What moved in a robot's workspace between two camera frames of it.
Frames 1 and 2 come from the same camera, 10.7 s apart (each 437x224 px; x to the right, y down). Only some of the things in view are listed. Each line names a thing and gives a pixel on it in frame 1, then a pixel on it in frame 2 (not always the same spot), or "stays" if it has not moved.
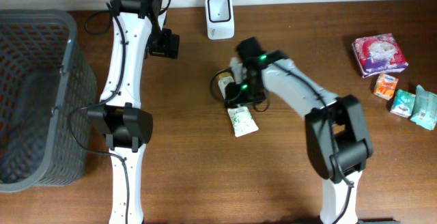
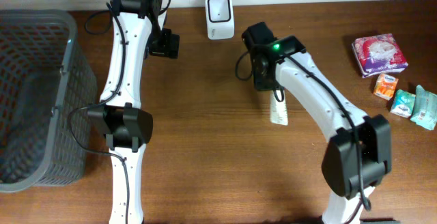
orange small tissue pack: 386,86 stays
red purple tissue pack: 379,54 stays
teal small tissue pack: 403,104 stays
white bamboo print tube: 242,120 → 278,109
